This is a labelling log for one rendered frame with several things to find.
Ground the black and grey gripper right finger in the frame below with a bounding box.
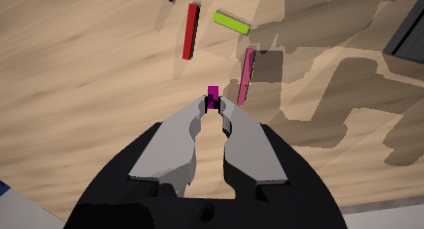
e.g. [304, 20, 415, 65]
[218, 96, 348, 229]

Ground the lime green rod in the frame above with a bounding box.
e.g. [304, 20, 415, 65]
[212, 12, 250, 34]

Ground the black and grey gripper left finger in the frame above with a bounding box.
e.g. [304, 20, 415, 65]
[63, 95, 208, 229]

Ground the pink rod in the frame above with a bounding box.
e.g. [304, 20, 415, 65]
[237, 48, 254, 105]

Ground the magenta rod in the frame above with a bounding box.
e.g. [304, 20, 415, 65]
[208, 86, 219, 109]

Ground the red rod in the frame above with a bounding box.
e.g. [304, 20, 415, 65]
[182, 4, 198, 60]

